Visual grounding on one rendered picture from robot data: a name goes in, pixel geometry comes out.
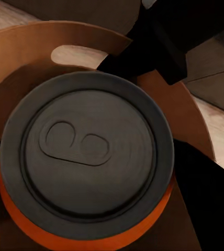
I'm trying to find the can of soda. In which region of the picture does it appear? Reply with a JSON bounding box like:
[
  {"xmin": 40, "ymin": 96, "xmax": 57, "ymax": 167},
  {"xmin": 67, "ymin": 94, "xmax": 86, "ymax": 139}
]
[{"xmin": 0, "ymin": 71, "xmax": 176, "ymax": 251}]

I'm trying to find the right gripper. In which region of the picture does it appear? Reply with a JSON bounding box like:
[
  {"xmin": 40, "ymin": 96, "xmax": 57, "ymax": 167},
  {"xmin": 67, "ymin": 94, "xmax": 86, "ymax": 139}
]
[{"xmin": 97, "ymin": 0, "xmax": 224, "ymax": 85}]

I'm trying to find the trash can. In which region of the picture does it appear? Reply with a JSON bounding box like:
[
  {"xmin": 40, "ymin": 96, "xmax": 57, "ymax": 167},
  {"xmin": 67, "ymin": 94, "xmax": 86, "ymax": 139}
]
[{"xmin": 0, "ymin": 20, "xmax": 216, "ymax": 251}]

